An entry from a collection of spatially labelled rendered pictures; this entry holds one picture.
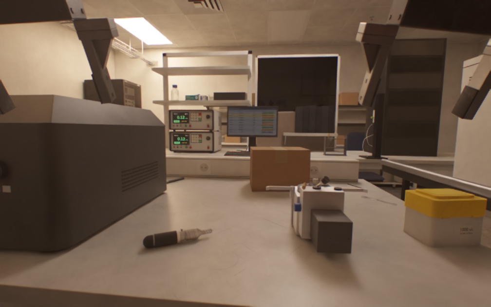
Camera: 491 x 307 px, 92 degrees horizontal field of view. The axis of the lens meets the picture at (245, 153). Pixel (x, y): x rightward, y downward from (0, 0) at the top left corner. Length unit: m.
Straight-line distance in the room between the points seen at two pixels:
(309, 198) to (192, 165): 0.78
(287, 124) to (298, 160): 1.87
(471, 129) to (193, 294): 1.24
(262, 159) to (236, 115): 1.53
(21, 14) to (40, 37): 4.50
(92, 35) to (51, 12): 0.04
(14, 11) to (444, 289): 0.66
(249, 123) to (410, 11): 2.10
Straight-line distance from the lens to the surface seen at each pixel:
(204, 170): 1.18
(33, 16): 0.38
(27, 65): 4.62
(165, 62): 3.10
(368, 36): 0.36
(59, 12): 0.37
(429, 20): 0.37
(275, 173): 0.92
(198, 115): 2.37
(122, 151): 0.69
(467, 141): 1.38
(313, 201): 0.52
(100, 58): 0.38
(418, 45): 2.79
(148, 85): 5.71
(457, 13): 0.39
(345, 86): 5.28
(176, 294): 0.41
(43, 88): 4.73
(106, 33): 0.36
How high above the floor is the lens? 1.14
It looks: 6 degrees down
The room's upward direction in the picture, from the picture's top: 1 degrees clockwise
